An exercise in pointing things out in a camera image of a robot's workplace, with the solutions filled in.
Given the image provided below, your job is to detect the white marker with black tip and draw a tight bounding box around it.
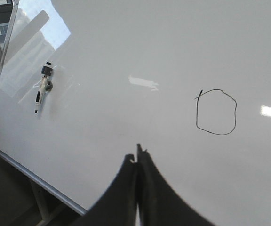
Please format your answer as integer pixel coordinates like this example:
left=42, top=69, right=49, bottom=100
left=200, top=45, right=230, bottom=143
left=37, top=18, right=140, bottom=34
left=34, top=62, right=53, bottom=113

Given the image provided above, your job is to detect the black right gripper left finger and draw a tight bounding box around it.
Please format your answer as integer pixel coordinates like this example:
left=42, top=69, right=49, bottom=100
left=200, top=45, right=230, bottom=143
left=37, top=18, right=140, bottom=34
left=76, top=154, right=137, bottom=226

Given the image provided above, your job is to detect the grey whiteboard stand leg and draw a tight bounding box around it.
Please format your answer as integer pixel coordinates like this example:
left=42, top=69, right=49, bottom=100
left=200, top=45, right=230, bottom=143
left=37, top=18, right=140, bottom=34
left=30, top=179, right=66, bottom=226

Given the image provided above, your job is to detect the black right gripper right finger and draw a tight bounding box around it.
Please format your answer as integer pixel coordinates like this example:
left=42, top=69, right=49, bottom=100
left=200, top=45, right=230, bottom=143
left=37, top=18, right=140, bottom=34
left=137, top=144, right=214, bottom=226

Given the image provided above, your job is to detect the white whiteboard with aluminium frame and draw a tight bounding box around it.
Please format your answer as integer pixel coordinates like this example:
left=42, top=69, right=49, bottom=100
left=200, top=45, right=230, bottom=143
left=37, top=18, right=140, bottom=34
left=0, top=0, right=271, bottom=221

